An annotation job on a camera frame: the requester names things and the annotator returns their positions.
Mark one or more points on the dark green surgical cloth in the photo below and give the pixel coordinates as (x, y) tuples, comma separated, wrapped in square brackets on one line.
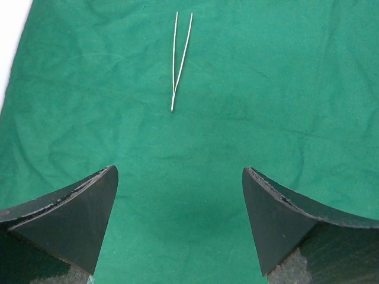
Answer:
[(289, 88)]

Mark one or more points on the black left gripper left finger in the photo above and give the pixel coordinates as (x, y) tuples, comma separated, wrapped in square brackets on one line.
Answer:
[(57, 238)]

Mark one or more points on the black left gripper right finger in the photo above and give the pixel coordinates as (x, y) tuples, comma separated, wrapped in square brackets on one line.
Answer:
[(300, 240)]

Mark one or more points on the thin steel tweezers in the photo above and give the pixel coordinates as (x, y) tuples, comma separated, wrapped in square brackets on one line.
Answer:
[(176, 79)]

